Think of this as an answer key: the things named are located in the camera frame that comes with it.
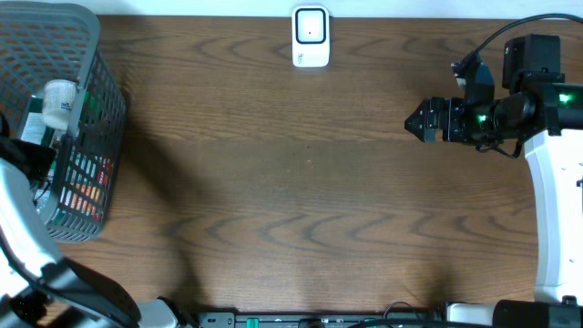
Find grey plastic mesh basket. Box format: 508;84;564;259
1;1;127;243

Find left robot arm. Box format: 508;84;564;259
1;118;199;327

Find white plastic bottle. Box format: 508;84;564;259
42;79;77;130

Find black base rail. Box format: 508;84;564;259
194;307;447;328

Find white barcode scanner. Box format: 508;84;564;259
291;5;331;68

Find green white instruction package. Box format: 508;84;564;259
21;97;62;149

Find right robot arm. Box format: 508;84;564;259
404;35;582;327

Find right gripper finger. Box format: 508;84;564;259
404;97;434;126
404;122;439;143

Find right black cable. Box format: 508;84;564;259
459;12;583;69

